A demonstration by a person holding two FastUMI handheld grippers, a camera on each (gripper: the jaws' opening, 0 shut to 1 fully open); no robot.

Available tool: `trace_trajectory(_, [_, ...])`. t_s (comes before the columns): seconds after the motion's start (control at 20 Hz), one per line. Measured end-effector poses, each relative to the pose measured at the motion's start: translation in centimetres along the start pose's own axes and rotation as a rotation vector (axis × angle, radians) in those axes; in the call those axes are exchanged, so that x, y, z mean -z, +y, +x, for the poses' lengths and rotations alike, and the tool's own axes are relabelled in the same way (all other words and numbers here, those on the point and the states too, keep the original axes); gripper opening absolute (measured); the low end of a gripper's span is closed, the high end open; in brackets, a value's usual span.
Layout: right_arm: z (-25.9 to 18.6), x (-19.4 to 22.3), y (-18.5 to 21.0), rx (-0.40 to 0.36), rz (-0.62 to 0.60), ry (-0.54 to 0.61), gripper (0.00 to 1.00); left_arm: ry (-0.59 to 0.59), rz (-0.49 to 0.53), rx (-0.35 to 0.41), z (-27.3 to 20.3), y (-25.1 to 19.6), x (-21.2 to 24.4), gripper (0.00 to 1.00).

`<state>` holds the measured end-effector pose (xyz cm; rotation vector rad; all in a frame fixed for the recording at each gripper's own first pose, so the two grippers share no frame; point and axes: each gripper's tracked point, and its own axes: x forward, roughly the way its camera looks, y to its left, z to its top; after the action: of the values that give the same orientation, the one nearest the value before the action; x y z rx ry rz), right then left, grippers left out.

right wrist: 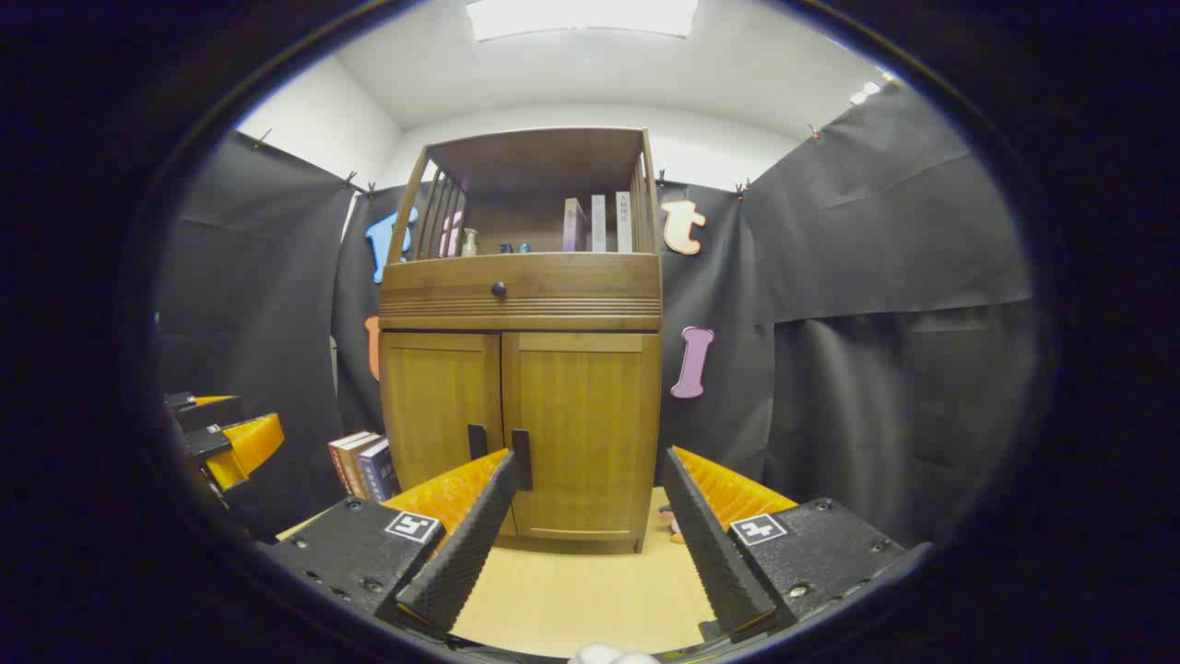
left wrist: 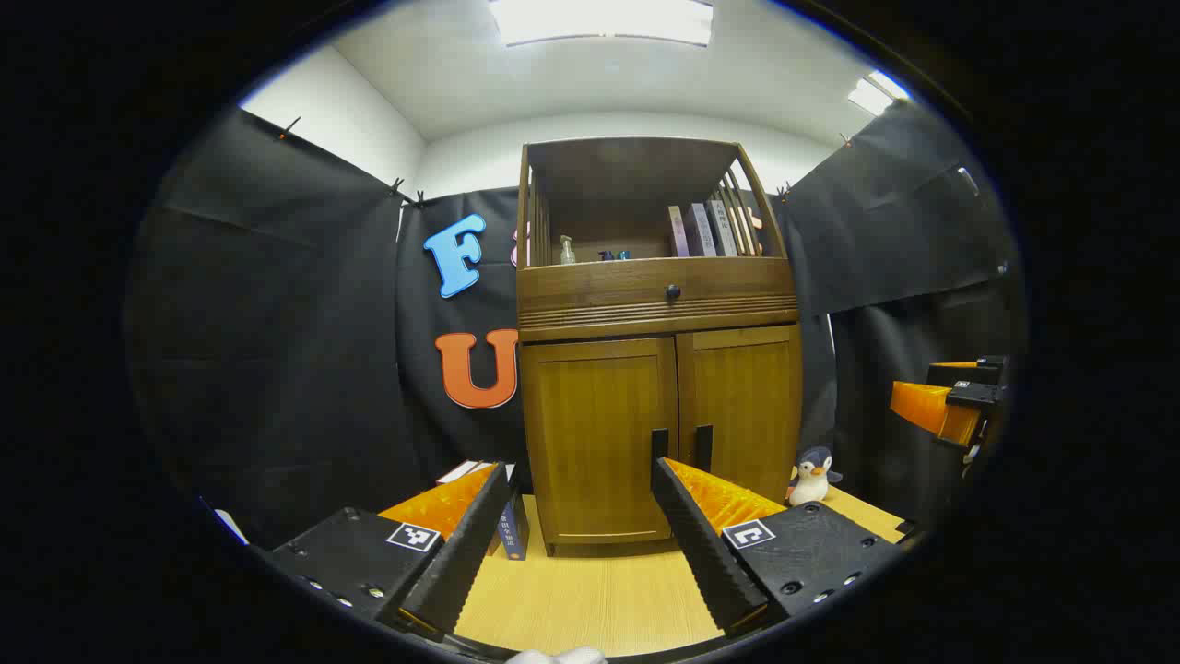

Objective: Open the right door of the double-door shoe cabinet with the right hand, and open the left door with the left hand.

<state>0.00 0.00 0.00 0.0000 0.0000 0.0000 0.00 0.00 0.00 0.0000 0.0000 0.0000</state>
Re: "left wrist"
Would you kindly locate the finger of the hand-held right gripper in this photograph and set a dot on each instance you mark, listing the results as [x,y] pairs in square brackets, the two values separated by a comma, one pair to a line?
[968,372]
[931,410]

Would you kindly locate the black backdrop cloth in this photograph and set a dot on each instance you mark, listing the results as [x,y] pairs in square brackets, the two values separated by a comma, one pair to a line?
[277,323]

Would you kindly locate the blue book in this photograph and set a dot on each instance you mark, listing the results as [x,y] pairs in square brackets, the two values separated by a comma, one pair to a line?
[513,530]

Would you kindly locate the grey book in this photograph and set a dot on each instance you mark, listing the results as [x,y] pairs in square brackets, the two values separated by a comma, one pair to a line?
[701,231]

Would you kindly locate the clear pump bottle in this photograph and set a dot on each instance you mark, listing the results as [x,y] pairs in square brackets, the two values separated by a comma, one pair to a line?
[567,252]

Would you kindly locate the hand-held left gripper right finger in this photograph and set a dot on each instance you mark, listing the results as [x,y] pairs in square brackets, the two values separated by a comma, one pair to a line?
[705,553]

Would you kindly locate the small ceiling light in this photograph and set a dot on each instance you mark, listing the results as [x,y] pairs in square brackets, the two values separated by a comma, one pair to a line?
[878,92]

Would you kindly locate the wooden double-door shoe cabinet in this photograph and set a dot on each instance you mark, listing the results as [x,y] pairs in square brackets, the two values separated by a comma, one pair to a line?
[645,309]

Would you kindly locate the wooden cabinet drawer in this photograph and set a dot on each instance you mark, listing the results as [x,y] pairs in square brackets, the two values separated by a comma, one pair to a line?
[599,290]

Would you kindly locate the large ceiling light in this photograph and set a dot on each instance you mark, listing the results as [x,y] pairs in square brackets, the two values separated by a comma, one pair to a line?
[599,20]

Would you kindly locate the wooden shoe cabinet door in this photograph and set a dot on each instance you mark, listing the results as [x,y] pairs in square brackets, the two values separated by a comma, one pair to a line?
[747,397]
[590,433]

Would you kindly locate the penguin plush toy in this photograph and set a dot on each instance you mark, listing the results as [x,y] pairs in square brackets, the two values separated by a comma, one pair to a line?
[813,480]

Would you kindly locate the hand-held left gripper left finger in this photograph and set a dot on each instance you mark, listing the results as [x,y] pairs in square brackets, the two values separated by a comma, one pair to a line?
[461,553]

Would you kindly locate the small blue items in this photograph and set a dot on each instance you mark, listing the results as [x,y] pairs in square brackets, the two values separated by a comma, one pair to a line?
[615,254]

